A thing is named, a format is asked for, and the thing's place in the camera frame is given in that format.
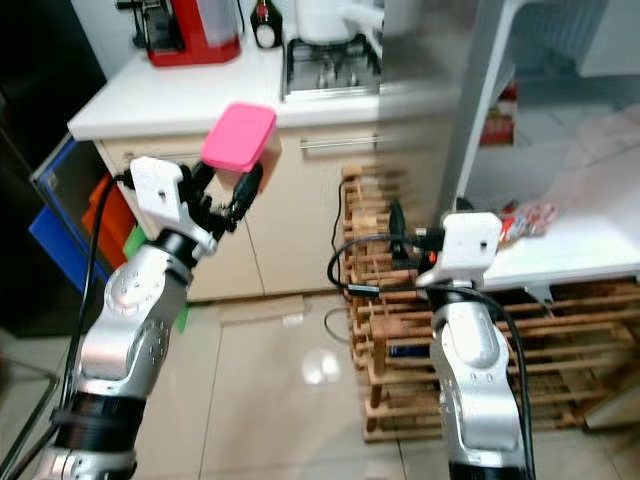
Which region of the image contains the pink lidded food container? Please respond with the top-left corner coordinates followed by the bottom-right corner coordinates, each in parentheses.
top-left (200, 102), bottom-right (278, 196)

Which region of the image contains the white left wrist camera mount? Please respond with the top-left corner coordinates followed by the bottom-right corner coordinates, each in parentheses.
top-left (128, 155), bottom-right (211, 251)

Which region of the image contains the red food carton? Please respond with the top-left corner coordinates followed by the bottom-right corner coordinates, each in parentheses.
top-left (485, 80), bottom-right (521, 146)

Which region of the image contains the colourful snack packet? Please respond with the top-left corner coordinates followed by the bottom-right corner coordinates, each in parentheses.
top-left (500, 200), bottom-right (559, 241)

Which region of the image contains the green wine bottle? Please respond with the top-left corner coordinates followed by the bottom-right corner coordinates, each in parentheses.
top-left (250, 0), bottom-right (283, 51)

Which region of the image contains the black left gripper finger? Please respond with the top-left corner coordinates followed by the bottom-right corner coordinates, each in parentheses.
top-left (186, 160), bottom-right (217, 208)
top-left (227, 165), bottom-right (262, 225)

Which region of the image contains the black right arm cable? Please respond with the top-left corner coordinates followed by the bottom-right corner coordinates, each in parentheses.
top-left (327, 233), bottom-right (533, 476)

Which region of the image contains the white kitchen counter cabinet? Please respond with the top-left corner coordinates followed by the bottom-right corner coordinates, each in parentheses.
top-left (67, 45), bottom-right (481, 301)

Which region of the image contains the grey mini fridge body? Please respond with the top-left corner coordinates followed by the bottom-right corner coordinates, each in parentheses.
top-left (380, 0), bottom-right (640, 291)

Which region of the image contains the white cooking pot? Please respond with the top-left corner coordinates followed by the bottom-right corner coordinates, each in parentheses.
top-left (295, 0), bottom-right (386, 46)

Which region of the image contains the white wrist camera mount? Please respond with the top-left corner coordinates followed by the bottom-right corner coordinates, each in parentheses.
top-left (128, 155), bottom-right (211, 251)
top-left (418, 210), bottom-right (503, 286)

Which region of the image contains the red coffee machine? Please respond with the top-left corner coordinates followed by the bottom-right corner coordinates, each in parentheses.
top-left (117, 0), bottom-right (243, 68)

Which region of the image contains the black floor power cord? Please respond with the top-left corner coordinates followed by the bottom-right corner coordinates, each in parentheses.
top-left (325, 190), bottom-right (356, 346)

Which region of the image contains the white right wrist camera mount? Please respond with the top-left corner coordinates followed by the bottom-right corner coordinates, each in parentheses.
top-left (418, 210), bottom-right (503, 286)

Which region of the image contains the blue framed dark board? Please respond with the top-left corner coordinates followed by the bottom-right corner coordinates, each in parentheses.
top-left (28, 135), bottom-right (131, 331)

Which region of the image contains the steel gas stove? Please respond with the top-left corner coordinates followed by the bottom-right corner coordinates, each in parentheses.
top-left (282, 38), bottom-right (383, 101)

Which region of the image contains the orange cutting board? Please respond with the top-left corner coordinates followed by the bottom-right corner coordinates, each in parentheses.
top-left (90, 178), bottom-right (151, 251)

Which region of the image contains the steel cabinet handle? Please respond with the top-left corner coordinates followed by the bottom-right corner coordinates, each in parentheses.
top-left (300, 135), bottom-right (381, 153)

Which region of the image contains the wooden wine rack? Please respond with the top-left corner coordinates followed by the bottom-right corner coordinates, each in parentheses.
top-left (340, 165), bottom-right (640, 441)

